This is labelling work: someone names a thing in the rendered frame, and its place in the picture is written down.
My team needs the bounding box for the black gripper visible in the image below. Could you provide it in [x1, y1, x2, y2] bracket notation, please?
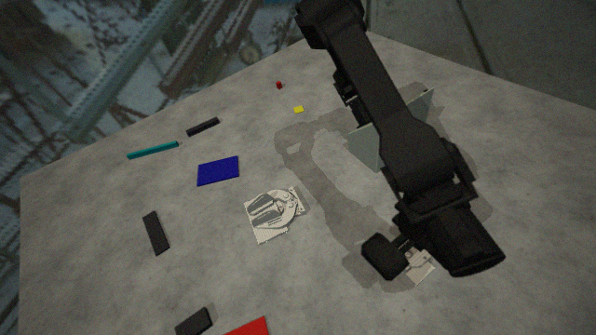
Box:
[361, 202, 426, 281]

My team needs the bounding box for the teal flat bar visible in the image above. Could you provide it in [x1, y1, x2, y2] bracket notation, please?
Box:
[127, 141, 179, 160]

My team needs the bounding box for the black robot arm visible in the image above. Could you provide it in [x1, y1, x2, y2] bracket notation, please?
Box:
[294, 0, 506, 277]

